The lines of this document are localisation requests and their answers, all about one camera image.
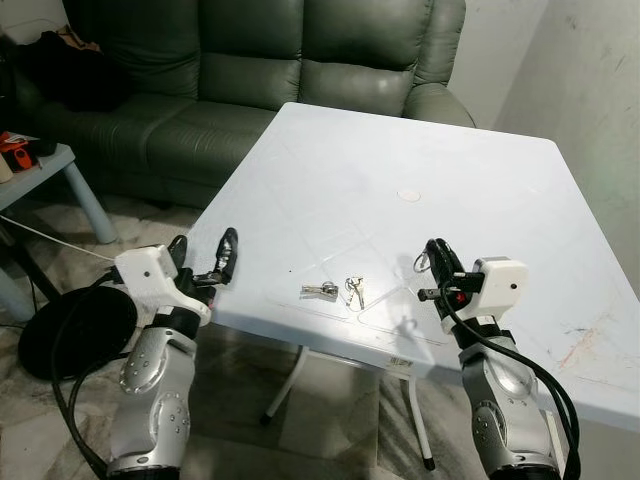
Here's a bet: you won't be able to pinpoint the green leather sofa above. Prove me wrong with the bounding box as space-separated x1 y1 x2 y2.
15 0 477 208

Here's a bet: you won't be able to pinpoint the white plastic square table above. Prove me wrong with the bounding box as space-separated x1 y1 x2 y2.
184 101 640 471

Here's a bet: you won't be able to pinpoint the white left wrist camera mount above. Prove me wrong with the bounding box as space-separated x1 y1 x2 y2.
113 244 214 328

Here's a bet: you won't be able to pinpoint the dark clothing pile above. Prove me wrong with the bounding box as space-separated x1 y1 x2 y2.
14 28 128 114

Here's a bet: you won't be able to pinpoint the white floor cable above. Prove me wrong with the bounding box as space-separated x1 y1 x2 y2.
0 218 116 264

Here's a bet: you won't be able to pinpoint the black round floor object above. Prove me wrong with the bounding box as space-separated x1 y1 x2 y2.
17 284 140 382

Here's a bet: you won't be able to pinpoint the bunch of silver keys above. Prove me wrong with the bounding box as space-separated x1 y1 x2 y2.
344 276 367 310

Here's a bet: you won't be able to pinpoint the silver metal padlock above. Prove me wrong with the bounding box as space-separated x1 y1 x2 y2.
300 282 339 300

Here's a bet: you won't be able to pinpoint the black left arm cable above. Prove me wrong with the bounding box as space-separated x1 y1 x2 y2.
49 282 153 479

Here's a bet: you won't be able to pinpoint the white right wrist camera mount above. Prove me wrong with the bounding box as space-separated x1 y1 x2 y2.
468 257 529 322

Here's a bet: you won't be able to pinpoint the pale blue side table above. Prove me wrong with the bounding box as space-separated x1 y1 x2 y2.
0 143 119 323

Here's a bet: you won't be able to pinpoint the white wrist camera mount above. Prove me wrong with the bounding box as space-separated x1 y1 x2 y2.
468 257 529 322
113 244 214 328

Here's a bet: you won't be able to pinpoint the orange and black tool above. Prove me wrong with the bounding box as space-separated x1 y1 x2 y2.
0 131 37 172

